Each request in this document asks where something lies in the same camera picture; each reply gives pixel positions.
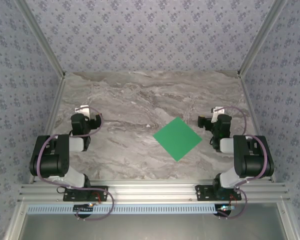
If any aluminium frame post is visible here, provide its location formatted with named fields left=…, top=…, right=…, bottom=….
left=14, top=0, right=66, bottom=79
left=236, top=0, right=290, bottom=77

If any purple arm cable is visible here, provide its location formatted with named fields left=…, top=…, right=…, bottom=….
left=214, top=106, right=269, bottom=221
left=36, top=106, right=115, bottom=222

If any aluminium cross beam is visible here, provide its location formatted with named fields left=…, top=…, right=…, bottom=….
left=17, top=181, right=291, bottom=203

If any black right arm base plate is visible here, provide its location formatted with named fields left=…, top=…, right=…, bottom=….
left=194, top=184, right=242, bottom=202

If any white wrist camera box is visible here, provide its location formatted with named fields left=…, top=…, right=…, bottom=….
left=211, top=106, right=226, bottom=123
left=74, top=105, right=91, bottom=116

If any aluminium table side rail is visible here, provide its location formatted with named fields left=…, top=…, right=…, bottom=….
left=28, top=74, right=67, bottom=185
left=239, top=74, right=276, bottom=183

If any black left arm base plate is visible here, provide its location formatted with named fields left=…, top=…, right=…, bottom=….
left=62, top=186, right=109, bottom=202

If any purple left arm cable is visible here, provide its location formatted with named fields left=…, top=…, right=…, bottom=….
left=36, top=106, right=115, bottom=222

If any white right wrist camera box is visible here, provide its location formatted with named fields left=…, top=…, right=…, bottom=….
left=211, top=106, right=226, bottom=123

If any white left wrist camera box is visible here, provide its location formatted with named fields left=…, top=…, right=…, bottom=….
left=74, top=105, right=91, bottom=116

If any green square paper sheet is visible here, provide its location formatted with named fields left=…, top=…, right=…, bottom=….
left=152, top=116, right=203, bottom=162

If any pale blue slotted cable duct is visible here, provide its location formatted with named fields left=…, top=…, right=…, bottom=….
left=26, top=203, right=216, bottom=215

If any small black circuit board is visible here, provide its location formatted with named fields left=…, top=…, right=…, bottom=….
left=214, top=204, right=237, bottom=216
left=73, top=203, right=94, bottom=214

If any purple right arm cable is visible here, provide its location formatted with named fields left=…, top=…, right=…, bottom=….
left=214, top=106, right=269, bottom=221

